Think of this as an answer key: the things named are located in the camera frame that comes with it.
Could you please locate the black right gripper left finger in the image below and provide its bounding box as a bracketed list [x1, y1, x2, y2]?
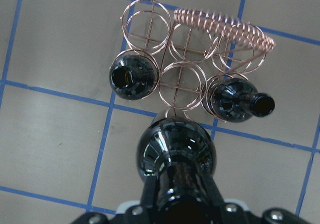
[140, 176, 160, 208]

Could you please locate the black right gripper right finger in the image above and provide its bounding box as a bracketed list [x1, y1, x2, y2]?
[201, 175, 225, 207]

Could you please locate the dark glass wine bottle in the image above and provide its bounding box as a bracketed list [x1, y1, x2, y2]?
[136, 117, 216, 224]

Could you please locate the wine bottle in basket right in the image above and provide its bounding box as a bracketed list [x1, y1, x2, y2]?
[204, 77, 275, 123]

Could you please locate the wine bottle in basket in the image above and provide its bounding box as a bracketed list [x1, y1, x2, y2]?
[109, 54, 158, 101]
[204, 77, 275, 123]

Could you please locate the wine bottle in basket left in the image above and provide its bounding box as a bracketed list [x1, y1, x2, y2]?
[109, 54, 158, 101]

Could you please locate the copper wire wine basket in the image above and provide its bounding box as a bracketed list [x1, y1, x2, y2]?
[120, 0, 276, 122]

